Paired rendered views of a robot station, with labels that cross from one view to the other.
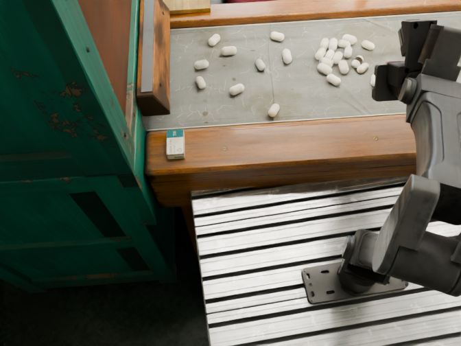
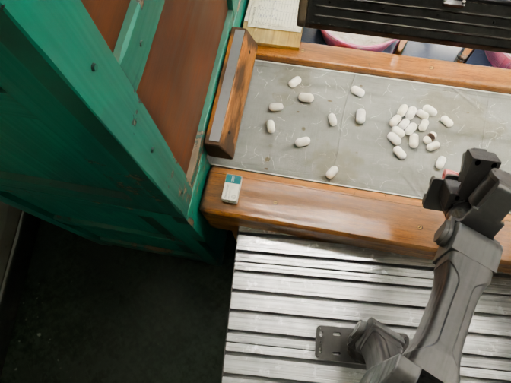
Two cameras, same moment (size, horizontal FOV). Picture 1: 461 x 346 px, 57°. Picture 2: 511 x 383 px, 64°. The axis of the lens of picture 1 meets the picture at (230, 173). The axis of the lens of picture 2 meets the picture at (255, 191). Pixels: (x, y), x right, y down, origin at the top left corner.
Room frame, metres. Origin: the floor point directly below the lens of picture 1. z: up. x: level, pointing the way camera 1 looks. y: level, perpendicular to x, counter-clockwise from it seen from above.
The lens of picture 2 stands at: (0.20, -0.04, 1.65)
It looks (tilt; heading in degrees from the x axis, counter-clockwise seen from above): 72 degrees down; 21
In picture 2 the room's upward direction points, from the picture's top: 8 degrees counter-clockwise
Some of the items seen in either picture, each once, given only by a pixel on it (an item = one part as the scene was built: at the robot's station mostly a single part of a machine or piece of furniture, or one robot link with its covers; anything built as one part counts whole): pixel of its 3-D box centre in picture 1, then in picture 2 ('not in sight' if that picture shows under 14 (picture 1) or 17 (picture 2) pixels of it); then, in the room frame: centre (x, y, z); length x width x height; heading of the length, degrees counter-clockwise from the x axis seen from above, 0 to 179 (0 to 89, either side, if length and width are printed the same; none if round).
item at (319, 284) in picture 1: (359, 273); (365, 346); (0.20, -0.24, 0.71); 0.20 x 0.07 x 0.08; 97
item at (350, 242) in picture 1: (367, 259); (372, 343); (0.20, -0.24, 0.77); 0.09 x 0.06 x 0.06; 70
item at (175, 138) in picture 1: (175, 143); (232, 188); (0.46, 0.11, 0.77); 0.06 x 0.04 x 0.02; 2
